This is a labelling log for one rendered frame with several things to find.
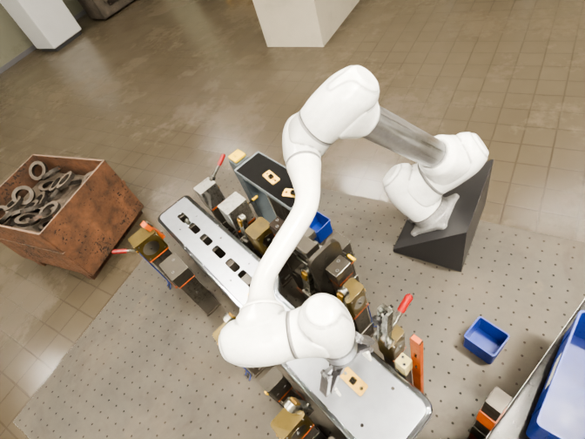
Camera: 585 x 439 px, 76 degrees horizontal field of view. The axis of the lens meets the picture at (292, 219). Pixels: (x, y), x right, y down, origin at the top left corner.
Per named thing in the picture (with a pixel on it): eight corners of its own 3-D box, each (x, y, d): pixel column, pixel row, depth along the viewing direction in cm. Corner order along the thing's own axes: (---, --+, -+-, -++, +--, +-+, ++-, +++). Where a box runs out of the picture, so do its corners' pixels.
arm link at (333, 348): (353, 311, 87) (298, 321, 89) (341, 279, 75) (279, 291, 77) (362, 358, 80) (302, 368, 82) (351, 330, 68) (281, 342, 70)
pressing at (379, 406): (151, 222, 178) (149, 220, 177) (188, 192, 184) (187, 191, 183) (384, 478, 94) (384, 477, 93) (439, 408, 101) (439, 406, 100)
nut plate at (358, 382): (339, 375, 111) (337, 375, 110) (346, 365, 111) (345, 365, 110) (360, 396, 106) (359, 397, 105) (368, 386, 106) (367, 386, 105)
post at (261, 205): (258, 220, 200) (226, 160, 167) (269, 212, 202) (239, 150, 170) (267, 227, 196) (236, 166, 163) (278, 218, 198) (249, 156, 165)
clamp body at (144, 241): (164, 284, 191) (121, 243, 164) (185, 265, 195) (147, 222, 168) (171, 293, 186) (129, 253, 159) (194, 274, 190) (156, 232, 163)
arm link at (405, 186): (411, 206, 166) (376, 174, 161) (447, 183, 155) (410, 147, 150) (409, 229, 154) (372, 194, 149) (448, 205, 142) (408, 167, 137)
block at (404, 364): (400, 396, 131) (393, 361, 104) (406, 388, 132) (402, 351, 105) (408, 403, 129) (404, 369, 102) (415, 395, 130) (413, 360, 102)
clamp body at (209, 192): (224, 234, 201) (192, 188, 174) (240, 219, 205) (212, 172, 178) (231, 240, 197) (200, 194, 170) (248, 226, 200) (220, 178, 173)
